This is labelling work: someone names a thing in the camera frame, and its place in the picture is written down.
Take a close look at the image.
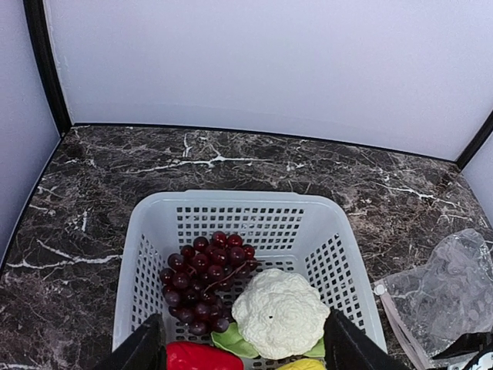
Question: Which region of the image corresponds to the white cauliflower with leaves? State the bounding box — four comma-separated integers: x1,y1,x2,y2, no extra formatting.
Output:
211,268,330,360

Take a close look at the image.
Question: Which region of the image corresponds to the clear zip top bag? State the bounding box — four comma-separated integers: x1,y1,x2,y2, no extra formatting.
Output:
374,229,492,369

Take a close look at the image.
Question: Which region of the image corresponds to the black frame post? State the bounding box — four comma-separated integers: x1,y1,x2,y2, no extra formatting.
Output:
455,112,493,170
22,0,72,138

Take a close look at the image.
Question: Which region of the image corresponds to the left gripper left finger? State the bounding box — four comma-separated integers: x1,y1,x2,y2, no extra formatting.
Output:
96,314,166,370

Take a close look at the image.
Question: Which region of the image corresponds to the left black frame post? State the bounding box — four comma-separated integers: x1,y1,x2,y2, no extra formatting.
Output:
22,0,72,138

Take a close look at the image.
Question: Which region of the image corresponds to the upper yellow squash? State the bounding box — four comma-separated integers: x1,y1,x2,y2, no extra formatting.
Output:
276,358,325,370

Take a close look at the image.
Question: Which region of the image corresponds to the right black frame post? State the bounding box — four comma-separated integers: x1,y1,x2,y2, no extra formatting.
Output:
455,112,493,170

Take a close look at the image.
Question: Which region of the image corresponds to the red bell pepper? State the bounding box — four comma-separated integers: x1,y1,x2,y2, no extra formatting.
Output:
166,341,244,370

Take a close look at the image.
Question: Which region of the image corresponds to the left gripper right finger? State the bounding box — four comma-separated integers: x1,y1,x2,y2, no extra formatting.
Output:
324,309,407,370

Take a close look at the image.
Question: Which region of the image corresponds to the dark red grape bunch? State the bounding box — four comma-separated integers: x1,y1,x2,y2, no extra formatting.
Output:
159,230,258,337

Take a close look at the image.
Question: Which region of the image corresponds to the white perforated plastic basket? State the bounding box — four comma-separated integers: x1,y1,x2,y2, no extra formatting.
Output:
112,190,386,348

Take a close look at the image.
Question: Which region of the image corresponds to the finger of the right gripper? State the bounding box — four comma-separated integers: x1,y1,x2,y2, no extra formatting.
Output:
432,331,492,360

